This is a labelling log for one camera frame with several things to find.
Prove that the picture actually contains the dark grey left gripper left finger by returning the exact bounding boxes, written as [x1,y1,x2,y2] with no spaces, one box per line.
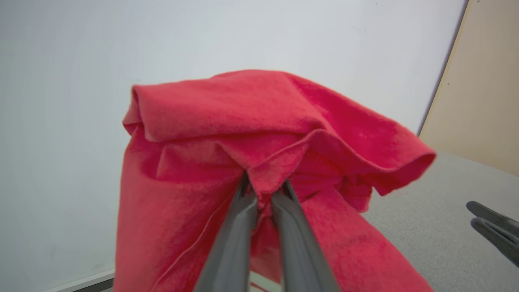
[194,174,258,292]

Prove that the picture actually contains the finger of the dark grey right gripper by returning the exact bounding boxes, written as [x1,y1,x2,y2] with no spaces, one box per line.
[471,218,519,268]
[466,201,519,235]

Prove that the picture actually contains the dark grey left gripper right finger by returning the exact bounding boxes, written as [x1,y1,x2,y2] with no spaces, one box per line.
[270,180,340,292]

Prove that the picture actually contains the red garment with white stripe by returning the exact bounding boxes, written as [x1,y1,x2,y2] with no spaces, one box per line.
[114,70,437,292]

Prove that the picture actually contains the white wall baseboard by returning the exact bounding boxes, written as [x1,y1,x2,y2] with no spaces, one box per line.
[41,268,116,292]

